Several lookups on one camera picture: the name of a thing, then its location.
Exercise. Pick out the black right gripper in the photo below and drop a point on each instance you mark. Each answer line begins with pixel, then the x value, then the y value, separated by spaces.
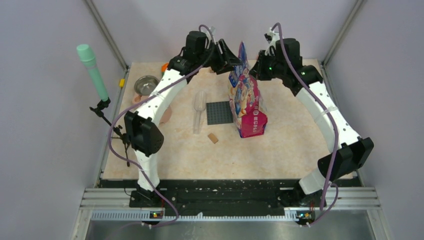
pixel 257 70

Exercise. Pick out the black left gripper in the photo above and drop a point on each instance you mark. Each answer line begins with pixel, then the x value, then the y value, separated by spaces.
pixel 225 60

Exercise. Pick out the pet food bag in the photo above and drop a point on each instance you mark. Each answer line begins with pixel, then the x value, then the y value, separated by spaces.
pixel 245 100

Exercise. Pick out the clear plastic scoop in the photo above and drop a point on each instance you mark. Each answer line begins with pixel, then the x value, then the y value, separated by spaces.
pixel 199 106

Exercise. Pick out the pink double bowl stand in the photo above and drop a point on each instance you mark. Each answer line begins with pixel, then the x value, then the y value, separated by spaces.
pixel 166 115

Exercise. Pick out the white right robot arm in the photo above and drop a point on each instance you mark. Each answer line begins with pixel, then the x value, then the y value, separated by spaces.
pixel 348 150

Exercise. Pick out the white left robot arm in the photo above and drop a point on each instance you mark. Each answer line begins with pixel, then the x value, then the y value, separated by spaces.
pixel 142 124

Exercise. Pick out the steel pet bowl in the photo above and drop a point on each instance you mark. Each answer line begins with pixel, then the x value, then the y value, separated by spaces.
pixel 145 85

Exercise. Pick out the dark grey studded baseplate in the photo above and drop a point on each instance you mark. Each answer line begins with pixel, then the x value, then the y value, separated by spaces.
pixel 219 113

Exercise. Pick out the small brown wooden block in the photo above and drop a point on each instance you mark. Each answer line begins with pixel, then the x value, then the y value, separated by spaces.
pixel 213 138

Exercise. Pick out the mint green microphone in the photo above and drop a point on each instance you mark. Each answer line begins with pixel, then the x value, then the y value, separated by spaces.
pixel 88 59

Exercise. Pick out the orange ring toy on plate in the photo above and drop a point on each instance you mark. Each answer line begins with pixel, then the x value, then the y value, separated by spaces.
pixel 164 68

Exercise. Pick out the small yellow clip on rail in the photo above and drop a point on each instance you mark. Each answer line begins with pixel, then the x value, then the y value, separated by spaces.
pixel 122 83

